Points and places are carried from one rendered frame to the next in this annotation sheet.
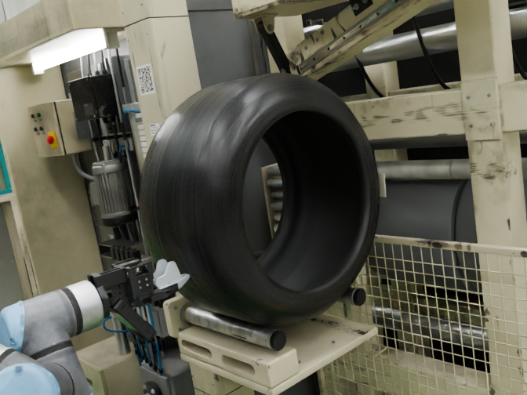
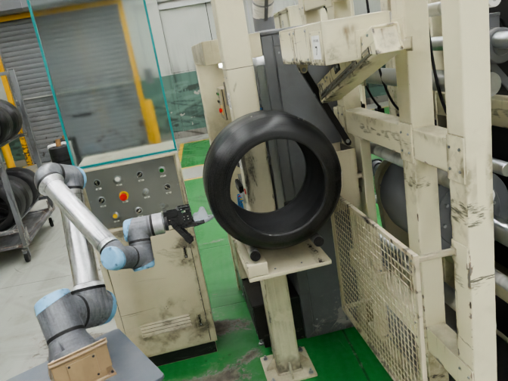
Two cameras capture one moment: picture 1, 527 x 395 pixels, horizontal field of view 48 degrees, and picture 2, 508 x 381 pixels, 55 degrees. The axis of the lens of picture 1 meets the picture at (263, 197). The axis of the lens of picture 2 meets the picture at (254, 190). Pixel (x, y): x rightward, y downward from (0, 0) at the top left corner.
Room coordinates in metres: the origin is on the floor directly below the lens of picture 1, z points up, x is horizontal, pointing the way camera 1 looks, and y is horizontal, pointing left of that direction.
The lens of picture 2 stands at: (-0.35, -1.03, 1.75)
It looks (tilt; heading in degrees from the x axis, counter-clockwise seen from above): 17 degrees down; 33
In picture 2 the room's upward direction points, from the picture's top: 10 degrees counter-clockwise
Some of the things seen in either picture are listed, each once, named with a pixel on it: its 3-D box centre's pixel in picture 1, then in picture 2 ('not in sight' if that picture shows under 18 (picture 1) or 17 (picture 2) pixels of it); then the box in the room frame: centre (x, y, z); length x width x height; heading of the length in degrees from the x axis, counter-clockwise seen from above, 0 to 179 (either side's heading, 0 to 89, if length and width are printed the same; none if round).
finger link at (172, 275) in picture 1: (172, 274); (203, 215); (1.17, 0.21, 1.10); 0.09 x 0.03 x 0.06; 130
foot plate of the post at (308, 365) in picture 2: not in sight; (287, 363); (1.63, 0.20, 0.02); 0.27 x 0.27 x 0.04; 40
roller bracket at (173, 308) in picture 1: (228, 295); not in sight; (1.58, 0.14, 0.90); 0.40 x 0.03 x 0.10; 130
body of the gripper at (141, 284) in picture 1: (122, 288); (178, 218); (1.11, 0.30, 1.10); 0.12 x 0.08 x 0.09; 130
